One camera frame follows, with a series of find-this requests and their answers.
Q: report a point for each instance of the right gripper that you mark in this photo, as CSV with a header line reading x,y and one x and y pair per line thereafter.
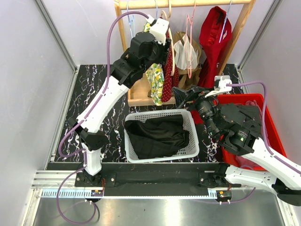
x,y
182,96

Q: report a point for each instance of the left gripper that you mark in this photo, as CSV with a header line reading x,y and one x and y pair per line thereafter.
x,y
164,51

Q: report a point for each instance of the lemon print skirt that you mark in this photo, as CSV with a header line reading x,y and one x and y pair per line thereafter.
x,y
156,79

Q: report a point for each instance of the black skirt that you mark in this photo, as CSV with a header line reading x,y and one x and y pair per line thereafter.
x,y
157,137

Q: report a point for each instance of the light blue wire hanger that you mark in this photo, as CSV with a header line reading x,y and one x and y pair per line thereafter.
x,y
131,22

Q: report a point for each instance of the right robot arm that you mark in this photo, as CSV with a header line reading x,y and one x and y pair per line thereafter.
x,y
242,135

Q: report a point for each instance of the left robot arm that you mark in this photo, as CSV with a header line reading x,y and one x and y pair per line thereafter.
x,y
146,48

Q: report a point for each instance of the beige wooden hanger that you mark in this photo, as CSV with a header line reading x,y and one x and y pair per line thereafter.
x,y
167,17

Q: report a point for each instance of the red polka dot garment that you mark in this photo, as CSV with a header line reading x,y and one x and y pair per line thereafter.
x,y
169,80

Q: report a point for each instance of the tan and white garment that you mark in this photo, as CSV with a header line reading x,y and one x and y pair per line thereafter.
x,y
180,43

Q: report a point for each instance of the wooden clothes rack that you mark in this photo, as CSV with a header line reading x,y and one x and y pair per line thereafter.
x,y
138,94

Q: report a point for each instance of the white plastic laundry basket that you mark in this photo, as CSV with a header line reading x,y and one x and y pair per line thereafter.
x,y
190,151

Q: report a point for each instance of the red dress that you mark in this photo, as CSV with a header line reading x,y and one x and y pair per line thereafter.
x,y
215,33

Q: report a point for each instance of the dark striped shirt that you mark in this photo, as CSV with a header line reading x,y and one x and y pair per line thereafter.
x,y
251,115

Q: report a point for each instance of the red plastic bin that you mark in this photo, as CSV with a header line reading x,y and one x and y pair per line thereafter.
x,y
274,140

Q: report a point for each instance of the black marble mat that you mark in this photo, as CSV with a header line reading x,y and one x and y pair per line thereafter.
x,y
88,81

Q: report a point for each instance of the pink garment in bin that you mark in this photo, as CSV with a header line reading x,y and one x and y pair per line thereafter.
x,y
243,162

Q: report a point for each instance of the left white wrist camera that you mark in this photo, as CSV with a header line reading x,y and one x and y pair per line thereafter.
x,y
159,29

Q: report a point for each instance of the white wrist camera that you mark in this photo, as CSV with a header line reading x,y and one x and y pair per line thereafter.
x,y
159,29
222,84

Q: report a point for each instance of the pink wire hanger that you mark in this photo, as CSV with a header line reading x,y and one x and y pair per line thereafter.
x,y
189,26

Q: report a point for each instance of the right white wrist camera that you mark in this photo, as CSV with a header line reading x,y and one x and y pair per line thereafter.
x,y
222,84

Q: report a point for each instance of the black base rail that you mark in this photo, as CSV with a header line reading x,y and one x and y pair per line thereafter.
x,y
135,180

